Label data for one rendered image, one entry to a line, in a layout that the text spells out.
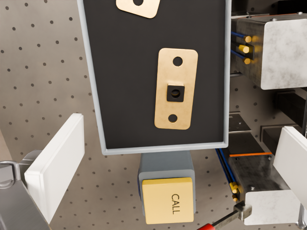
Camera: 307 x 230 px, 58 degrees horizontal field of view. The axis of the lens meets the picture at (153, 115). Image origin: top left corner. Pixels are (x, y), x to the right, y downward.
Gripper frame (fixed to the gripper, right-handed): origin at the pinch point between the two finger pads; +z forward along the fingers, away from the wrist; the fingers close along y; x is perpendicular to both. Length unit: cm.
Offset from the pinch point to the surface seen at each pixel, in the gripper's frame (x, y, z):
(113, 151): -6.9, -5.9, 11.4
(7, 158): -81, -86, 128
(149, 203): -14.1, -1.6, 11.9
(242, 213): -21.7, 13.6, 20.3
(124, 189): -46, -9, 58
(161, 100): -0.8, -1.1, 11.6
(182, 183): -11.0, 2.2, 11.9
